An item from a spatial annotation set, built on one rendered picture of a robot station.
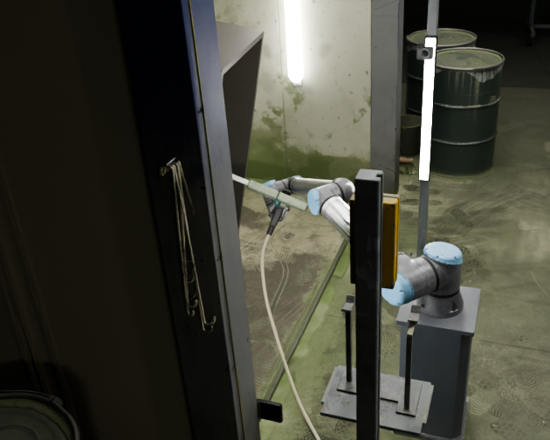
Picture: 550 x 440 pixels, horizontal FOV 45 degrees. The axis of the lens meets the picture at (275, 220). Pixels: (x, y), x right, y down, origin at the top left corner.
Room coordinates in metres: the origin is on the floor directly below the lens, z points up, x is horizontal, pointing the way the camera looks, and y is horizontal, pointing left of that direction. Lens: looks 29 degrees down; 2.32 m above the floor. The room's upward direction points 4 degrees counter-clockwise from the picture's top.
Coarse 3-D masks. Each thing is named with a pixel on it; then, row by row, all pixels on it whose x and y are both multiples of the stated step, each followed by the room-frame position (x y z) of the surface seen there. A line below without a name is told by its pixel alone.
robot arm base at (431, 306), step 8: (424, 296) 2.16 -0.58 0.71; (432, 296) 2.13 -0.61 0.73; (440, 296) 2.12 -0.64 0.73; (448, 296) 2.12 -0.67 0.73; (456, 296) 2.13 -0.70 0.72; (416, 304) 2.19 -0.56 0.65; (424, 304) 2.16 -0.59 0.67; (432, 304) 2.12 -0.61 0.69; (440, 304) 2.11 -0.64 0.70; (448, 304) 2.11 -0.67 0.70; (456, 304) 2.12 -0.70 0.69; (424, 312) 2.13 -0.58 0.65; (432, 312) 2.11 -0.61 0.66; (440, 312) 2.10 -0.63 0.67; (448, 312) 2.10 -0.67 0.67; (456, 312) 2.11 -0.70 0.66
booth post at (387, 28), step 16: (384, 0) 4.34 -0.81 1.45; (400, 0) 4.34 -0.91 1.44; (384, 16) 4.34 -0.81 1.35; (400, 16) 4.35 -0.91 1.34; (384, 32) 4.34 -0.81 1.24; (400, 32) 4.37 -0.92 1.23; (384, 48) 4.34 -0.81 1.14; (400, 48) 4.38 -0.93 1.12; (384, 64) 4.34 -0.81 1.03; (400, 64) 4.40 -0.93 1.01; (384, 80) 4.34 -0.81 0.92; (400, 80) 4.41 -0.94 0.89; (384, 96) 4.34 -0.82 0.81; (400, 96) 4.43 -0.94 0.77; (384, 112) 4.34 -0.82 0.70; (400, 112) 4.44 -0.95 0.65; (384, 128) 4.33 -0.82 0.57; (400, 128) 4.46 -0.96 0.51; (384, 144) 4.33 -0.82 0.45; (384, 160) 4.33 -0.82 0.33; (384, 176) 4.33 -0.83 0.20; (384, 192) 4.33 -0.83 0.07
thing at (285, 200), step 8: (232, 176) 2.90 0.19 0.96; (248, 184) 2.87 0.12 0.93; (256, 184) 2.86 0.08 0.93; (264, 192) 2.84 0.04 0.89; (272, 192) 2.83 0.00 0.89; (280, 192) 2.84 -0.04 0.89; (280, 200) 2.82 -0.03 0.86; (288, 200) 2.81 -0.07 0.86; (296, 200) 2.81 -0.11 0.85; (304, 200) 2.82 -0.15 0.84; (280, 208) 2.80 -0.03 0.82; (288, 208) 2.82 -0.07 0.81; (296, 208) 2.79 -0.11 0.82; (304, 208) 2.78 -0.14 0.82; (272, 216) 2.79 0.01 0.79; (272, 224) 2.76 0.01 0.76; (272, 232) 2.75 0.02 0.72
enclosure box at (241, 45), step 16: (224, 32) 2.86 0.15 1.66; (240, 32) 2.89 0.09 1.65; (256, 32) 2.92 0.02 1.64; (224, 48) 2.65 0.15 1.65; (240, 48) 2.68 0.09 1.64; (256, 48) 2.98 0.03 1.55; (224, 64) 2.46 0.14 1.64; (240, 64) 3.00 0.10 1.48; (256, 64) 2.98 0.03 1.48; (224, 80) 3.03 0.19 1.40; (240, 80) 3.00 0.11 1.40; (256, 80) 2.98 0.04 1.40; (224, 96) 3.03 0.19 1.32; (240, 96) 3.01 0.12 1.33; (240, 112) 3.01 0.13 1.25; (240, 128) 3.01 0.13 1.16; (240, 144) 3.01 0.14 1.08; (240, 160) 3.01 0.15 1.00; (240, 176) 3.02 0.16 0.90; (240, 192) 3.02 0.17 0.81; (240, 208) 3.02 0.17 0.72
